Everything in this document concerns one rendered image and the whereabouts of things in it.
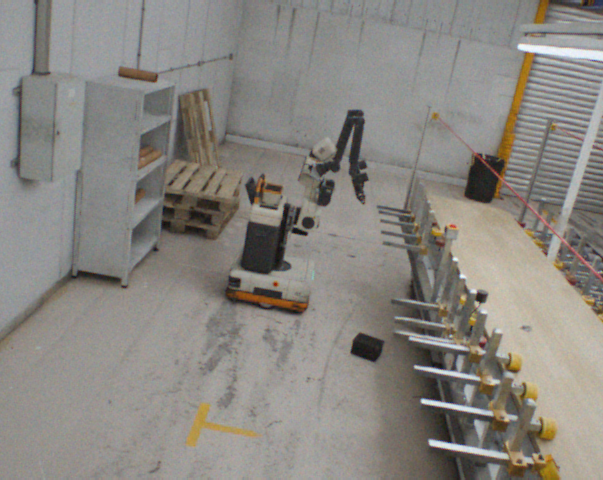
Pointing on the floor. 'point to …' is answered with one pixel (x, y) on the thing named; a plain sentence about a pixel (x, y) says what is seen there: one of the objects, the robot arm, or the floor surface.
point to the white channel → (594, 107)
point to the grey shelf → (120, 173)
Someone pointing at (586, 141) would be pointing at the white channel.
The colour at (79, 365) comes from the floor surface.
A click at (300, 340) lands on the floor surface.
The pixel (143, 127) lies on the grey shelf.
